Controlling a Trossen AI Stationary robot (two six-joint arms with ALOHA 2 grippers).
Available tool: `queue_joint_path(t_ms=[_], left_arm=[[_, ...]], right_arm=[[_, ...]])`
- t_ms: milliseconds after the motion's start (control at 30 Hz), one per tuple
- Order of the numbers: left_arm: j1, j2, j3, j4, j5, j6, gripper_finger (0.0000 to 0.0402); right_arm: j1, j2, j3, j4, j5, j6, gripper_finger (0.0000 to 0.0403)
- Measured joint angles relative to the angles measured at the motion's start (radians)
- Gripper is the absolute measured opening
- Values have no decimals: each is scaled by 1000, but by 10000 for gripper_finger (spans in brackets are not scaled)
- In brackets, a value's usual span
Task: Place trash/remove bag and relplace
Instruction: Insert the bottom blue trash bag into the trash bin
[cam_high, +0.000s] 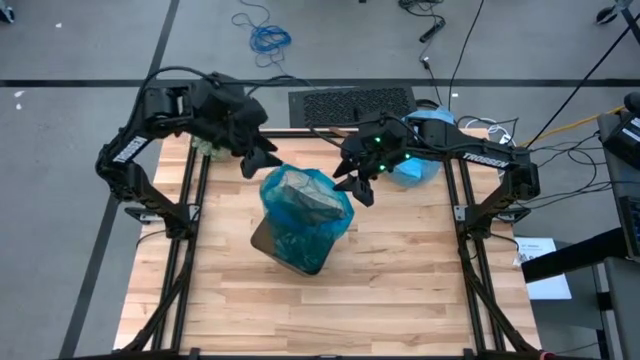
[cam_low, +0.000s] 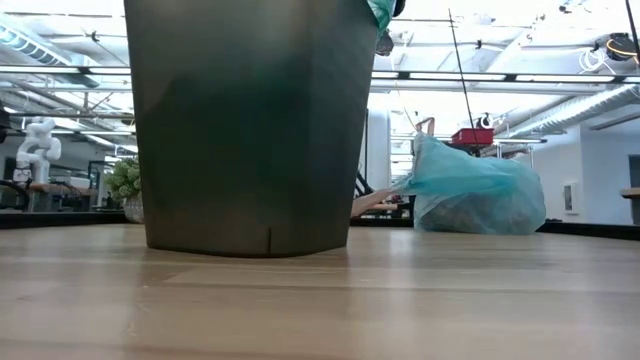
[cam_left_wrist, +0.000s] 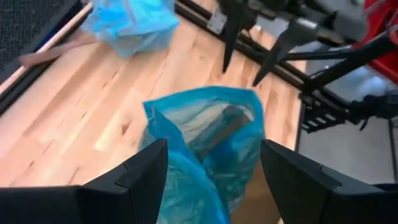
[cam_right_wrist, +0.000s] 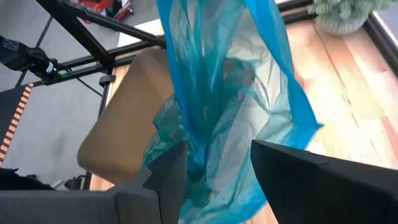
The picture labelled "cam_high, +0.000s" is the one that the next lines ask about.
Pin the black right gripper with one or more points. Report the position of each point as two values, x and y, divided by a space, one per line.
380 145

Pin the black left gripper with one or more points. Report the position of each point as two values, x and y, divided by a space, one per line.
225 110

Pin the teal trash bag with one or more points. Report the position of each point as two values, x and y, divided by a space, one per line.
305 215

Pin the light blue trash bag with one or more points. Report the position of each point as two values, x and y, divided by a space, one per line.
415 172

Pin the dark grey trash bin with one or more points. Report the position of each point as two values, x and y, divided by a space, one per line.
262 240

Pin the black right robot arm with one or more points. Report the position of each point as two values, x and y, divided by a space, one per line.
485 157

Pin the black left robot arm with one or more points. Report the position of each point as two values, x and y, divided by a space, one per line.
130 150

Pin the green artificial potted plant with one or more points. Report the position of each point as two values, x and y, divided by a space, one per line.
210 150

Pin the black perforated floor mat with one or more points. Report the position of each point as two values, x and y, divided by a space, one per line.
350 105

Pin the white power strip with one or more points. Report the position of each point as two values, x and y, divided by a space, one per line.
501 137

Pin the white printed paper sheet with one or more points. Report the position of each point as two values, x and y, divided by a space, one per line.
545 287

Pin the black desk bar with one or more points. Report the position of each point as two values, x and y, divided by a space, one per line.
575 255

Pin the black stand pole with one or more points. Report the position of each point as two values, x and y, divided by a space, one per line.
590 75

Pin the black desk device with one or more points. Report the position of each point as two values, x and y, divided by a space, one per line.
622 135

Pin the black stand foot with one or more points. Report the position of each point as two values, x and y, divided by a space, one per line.
607 15
5 14

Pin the grey cabinet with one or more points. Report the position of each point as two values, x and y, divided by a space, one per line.
622 310

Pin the black aluminium cross rail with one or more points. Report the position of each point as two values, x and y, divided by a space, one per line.
300 134
250 358

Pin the black aluminium support frame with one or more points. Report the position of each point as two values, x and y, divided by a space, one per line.
176 280
492 310

